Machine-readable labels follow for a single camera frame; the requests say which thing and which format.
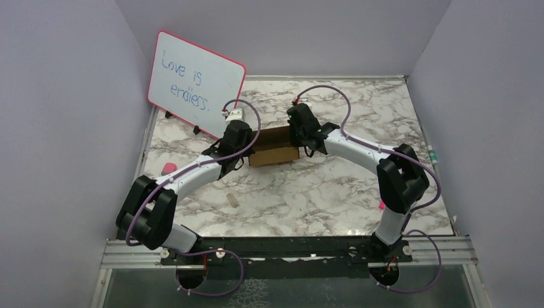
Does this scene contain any brown cardboard box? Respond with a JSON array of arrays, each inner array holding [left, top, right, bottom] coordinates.
[[249, 126, 300, 167]]

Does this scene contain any purple cable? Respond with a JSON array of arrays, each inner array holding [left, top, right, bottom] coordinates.
[[292, 85, 444, 295], [125, 99, 262, 298]]

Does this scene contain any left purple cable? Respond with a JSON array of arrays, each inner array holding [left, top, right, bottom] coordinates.
[[125, 99, 262, 298]]

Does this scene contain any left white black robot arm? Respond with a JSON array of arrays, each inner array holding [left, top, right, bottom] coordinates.
[[115, 120, 254, 264]]

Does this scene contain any pink eraser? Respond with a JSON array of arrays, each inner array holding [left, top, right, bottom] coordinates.
[[161, 162, 177, 175]]

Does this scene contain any white board with pink frame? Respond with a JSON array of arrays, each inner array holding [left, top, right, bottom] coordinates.
[[148, 30, 246, 138]]

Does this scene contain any green capped marker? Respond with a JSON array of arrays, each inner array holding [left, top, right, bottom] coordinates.
[[427, 145, 438, 166]]

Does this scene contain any small cork stopper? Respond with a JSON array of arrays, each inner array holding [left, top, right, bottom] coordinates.
[[226, 193, 240, 208]]

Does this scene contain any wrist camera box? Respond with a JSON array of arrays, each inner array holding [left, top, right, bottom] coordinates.
[[223, 108, 245, 124], [297, 99, 312, 108]]

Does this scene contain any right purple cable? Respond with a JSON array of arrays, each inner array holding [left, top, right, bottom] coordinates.
[[292, 85, 444, 295]]

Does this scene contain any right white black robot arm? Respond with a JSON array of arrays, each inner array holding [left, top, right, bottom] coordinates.
[[287, 103, 429, 261]]

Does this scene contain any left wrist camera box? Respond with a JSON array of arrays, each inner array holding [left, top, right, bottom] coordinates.
[[223, 108, 245, 124]]

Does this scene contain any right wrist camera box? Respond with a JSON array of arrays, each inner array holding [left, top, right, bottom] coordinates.
[[297, 99, 312, 108]]

